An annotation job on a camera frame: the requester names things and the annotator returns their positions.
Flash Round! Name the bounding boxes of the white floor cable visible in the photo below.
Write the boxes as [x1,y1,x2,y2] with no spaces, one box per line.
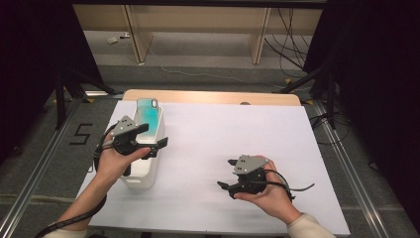
[144,34,313,92]

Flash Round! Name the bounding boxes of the black floor cables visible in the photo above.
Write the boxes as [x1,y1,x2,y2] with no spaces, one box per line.
[309,111,352,147]

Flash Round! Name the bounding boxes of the black tripod stand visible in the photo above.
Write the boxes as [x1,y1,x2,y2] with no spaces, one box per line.
[271,62,339,131]
[52,65,124,131]

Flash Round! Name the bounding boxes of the person's left hand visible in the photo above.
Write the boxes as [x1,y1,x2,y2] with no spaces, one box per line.
[94,136,153,186]

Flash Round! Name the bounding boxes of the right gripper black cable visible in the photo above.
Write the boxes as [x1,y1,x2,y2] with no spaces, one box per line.
[263,169,316,201]

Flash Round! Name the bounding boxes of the bundle of black cables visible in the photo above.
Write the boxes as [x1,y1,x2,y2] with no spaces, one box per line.
[263,8,313,71]

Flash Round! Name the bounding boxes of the black curtain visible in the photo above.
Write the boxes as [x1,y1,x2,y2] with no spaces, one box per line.
[0,0,105,165]
[302,0,420,231]

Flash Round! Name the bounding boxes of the metal floor rail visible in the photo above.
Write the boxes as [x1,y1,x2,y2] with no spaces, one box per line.
[312,99,394,238]
[0,98,84,238]

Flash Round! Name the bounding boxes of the person's right hand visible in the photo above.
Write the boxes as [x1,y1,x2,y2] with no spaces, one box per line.
[234,155,304,226]

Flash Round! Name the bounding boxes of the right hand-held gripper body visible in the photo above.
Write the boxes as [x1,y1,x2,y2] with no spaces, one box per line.
[232,154,270,196]

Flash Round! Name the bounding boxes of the white table board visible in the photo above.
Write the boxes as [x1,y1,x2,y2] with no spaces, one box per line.
[77,100,351,236]

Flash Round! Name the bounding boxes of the light wooden shelf unit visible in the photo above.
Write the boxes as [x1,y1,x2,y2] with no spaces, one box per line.
[72,3,324,65]

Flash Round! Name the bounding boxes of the blue translucent phone case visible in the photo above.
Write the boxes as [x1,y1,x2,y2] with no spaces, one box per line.
[136,97,162,140]

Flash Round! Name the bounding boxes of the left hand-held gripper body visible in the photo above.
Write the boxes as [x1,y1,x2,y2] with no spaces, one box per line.
[109,114,158,177]

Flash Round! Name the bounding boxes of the white plastic storage box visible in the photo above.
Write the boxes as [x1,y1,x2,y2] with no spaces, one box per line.
[119,104,165,190]

